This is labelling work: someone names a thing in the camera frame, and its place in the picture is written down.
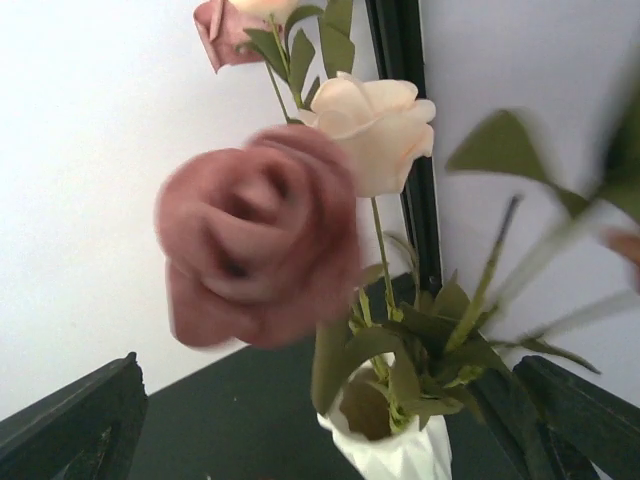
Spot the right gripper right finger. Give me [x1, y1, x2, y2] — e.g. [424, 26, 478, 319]
[514, 356, 639, 479]

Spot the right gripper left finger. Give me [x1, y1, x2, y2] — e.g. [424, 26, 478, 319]
[1, 352, 148, 479]

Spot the mauve brown rose stem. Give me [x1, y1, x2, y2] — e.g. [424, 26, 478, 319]
[152, 107, 640, 436]

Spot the pink cream rose stem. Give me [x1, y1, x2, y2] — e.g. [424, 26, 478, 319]
[192, 0, 451, 431]

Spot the white ribbed vase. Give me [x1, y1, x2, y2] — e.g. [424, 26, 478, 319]
[317, 361, 453, 480]

